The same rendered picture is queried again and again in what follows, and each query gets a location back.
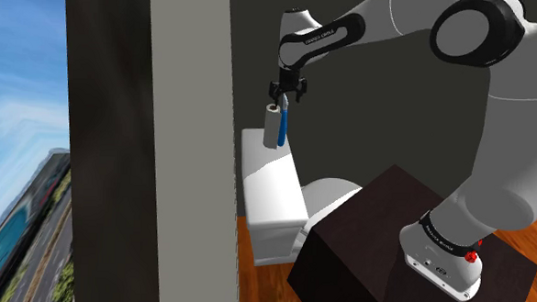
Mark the white paper roll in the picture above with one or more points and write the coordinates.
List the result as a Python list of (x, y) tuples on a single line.
[(271, 128)]

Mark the dark brown robot stand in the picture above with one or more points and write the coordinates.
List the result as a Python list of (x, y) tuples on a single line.
[(359, 243)]

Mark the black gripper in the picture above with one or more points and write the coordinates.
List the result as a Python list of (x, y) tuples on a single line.
[(289, 82)]

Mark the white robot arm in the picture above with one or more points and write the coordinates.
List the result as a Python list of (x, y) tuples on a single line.
[(511, 132)]

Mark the white toilet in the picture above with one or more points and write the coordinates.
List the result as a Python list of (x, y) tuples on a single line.
[(271, 195)]

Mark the blue toothbrush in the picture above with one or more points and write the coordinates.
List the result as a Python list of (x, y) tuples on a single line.
[(283, 124)]

